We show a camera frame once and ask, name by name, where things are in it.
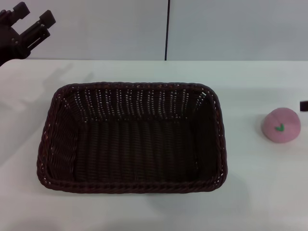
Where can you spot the pink peach toy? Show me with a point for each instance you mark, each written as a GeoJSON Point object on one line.
{"type": "Point", "coordinates": [286, 122]}

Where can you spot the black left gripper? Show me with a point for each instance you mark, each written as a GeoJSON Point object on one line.
{"type": "Point", "coordinates": [9, 45]}

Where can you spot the dark brown woven basket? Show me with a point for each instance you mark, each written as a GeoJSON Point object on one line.
{"type": "Point", "coordinates": [134, 144]}

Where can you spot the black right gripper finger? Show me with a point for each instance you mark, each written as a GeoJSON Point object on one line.
{"type": "Point", "coordinates": [304, 106]}

